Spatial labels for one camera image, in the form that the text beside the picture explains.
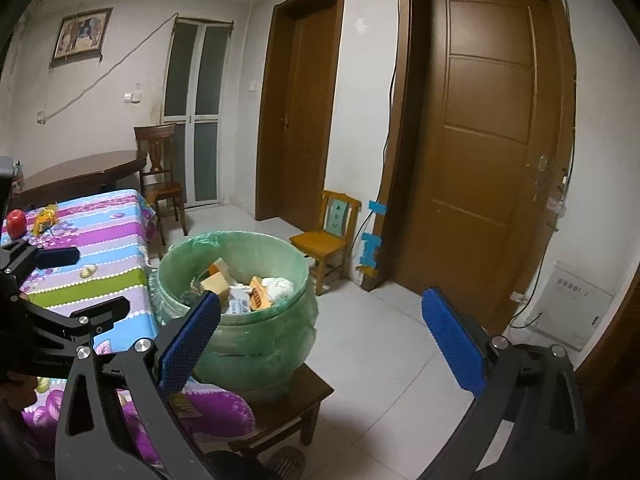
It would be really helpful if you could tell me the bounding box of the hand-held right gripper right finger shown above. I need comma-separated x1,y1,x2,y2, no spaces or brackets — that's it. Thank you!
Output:
421,286,588,480

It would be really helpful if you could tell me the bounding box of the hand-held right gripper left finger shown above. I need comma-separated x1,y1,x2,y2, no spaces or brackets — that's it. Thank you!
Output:
54,290,223,480

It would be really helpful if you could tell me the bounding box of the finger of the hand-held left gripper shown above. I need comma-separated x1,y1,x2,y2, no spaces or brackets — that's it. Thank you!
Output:
0,242,81,286
20,295,132,353

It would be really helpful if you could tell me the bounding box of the tan block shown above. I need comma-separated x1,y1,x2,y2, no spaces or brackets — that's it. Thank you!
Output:
207,258,233,295

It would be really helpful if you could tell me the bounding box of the green plastic-lined bin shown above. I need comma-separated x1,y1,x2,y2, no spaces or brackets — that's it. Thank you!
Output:
149,230,320,406

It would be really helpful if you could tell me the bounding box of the orange medicine box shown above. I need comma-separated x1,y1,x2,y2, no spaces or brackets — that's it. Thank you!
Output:
248,276,273,311

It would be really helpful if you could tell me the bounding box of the white tissue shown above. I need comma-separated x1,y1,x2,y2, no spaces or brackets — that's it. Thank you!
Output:
262,276,296,303

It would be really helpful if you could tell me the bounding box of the yellow snack wrapper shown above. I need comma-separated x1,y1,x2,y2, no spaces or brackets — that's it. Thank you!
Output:
32,203,60,235

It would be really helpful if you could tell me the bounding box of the red apple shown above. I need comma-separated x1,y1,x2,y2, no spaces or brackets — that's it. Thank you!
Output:
6,209,28,238

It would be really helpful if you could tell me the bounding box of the dark wooden table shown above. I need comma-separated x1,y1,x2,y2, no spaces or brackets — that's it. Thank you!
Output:
10,150,148,211

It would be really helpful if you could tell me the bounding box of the dark wooden stool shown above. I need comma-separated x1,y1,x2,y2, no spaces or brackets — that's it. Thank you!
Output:
220,360,335,456

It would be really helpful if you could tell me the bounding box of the large blue tape piece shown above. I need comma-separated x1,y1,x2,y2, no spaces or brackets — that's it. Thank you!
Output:
359,232,382,267

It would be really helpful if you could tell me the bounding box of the dark wooden chair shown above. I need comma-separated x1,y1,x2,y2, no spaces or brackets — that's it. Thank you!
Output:
134,124,188,256

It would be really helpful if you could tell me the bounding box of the small yellow wooden chair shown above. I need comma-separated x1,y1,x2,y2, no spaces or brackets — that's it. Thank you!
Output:
290,190,362,296

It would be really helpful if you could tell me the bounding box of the panelled brown wooden door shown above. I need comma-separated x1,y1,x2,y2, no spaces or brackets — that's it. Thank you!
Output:
377,0,576,336

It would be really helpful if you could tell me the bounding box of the white glass door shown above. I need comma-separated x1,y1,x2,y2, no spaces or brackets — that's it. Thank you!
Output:
161,17,233,208

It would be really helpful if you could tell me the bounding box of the plain brown wooden door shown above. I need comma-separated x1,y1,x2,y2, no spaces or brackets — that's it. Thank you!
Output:
255,0,348,233

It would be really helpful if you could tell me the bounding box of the white wall utility box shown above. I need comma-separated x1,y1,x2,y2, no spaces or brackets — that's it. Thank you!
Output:
532,260,616,351

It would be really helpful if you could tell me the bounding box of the grey wall cable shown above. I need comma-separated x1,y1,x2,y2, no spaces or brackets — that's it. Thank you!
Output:
36,12,178,123

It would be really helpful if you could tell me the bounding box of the framed wall picture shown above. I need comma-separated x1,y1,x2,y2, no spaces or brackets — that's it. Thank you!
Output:
49,7,113,67

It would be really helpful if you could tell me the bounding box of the black cable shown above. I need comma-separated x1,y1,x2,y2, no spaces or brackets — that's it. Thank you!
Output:
350,0,405,261

